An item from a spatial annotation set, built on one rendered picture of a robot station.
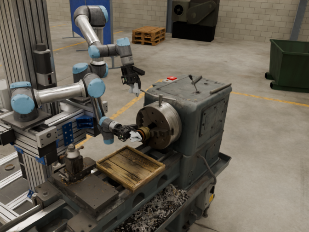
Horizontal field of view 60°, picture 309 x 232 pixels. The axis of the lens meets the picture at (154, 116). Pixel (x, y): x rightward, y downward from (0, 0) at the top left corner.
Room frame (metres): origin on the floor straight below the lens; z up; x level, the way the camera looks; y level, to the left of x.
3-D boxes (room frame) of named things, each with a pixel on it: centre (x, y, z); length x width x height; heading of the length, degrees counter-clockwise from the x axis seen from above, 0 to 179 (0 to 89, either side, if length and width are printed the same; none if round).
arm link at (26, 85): (1.53, 0.82, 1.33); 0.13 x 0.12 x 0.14; 26
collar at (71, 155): (1.20, 0.43, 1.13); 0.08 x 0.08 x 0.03
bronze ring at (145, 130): (1.52, 0.07, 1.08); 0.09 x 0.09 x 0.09; 51
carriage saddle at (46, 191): (1.11, 0.41, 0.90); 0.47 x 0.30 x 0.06; 51
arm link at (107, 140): (1.65, 0.33, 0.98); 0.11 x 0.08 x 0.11; 26
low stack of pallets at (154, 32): (9.85, 0.31, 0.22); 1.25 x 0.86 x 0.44; 161
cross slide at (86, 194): (1.16, 0.39, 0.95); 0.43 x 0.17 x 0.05; 51
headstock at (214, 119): (1.96, -0.26, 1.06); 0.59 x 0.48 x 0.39; 141
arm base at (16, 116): (1.54, 0.82, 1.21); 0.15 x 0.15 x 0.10
